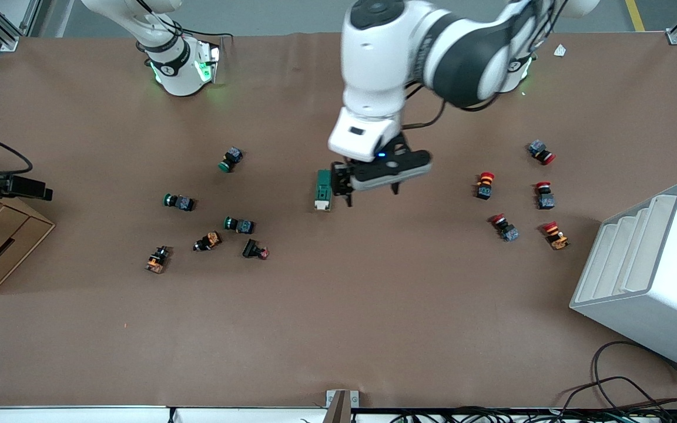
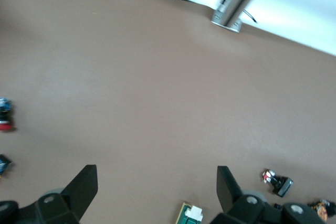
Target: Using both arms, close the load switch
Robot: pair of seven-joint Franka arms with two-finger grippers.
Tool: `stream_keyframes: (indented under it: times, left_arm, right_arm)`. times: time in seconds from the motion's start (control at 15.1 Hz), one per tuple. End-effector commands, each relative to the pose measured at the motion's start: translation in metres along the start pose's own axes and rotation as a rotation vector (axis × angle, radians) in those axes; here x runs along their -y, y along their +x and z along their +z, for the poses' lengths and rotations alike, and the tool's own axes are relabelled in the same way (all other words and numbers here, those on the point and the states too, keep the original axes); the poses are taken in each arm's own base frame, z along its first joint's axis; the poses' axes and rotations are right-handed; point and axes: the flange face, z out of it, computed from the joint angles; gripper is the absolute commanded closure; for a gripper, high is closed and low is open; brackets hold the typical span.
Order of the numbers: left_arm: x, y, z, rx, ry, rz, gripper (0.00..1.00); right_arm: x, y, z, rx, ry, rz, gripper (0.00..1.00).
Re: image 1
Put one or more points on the green load switch white toggle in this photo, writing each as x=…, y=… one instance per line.
x=322, y=187

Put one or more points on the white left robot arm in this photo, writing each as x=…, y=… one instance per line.
x=374, y=59

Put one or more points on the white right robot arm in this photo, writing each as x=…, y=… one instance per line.
x=175, y=70

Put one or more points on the brown cardboard box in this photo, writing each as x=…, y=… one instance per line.
x=3, y=247

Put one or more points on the red mushroom button orange block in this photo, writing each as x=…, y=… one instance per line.
x=485, y=185
x=556, y=235

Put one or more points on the black button red contact block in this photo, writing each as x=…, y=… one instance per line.
x=255, y=250

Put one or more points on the green push button grey block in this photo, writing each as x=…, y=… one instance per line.
x=231, y=159
x=238, y=224
x=178, y=202

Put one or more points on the red push button grey block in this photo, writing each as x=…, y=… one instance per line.
x=545, y=195
x=542, y=151
x=504, y=227

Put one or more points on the black button orange contact block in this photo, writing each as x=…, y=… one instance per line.
x=208, y=241
x=157, y=259

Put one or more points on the small white paper scrap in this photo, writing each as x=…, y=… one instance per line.
x=560, y=50

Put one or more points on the white stepped plastic rack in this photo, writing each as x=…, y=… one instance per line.
x=656, y=294

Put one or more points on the grey metal bracket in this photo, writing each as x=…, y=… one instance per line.
x=342, y=400

